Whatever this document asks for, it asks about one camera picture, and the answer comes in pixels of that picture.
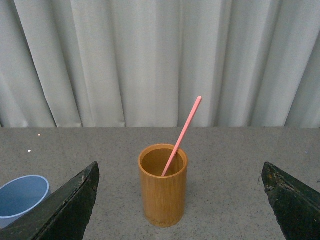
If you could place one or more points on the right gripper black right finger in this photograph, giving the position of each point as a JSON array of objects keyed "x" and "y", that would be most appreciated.
[{"x": 295, "y": 204}]

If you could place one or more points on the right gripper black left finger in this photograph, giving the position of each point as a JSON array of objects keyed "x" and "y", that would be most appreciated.
[{"x": 64, "y": 215}]

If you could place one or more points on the pink chopstick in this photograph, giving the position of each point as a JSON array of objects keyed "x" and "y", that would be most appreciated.
[{"x": 182, "y": 134}]

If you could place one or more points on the blue plastic cup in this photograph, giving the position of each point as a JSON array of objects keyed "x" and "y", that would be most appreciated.
[{"x": 20, "y": 196}]

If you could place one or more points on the bamboo chopstick holder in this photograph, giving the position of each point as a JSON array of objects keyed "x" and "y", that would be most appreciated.
[{"x": 163, "y": 197}]

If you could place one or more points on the white pleated curtain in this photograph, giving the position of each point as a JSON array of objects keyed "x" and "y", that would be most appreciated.
[{"x": 142, "y": 63}]

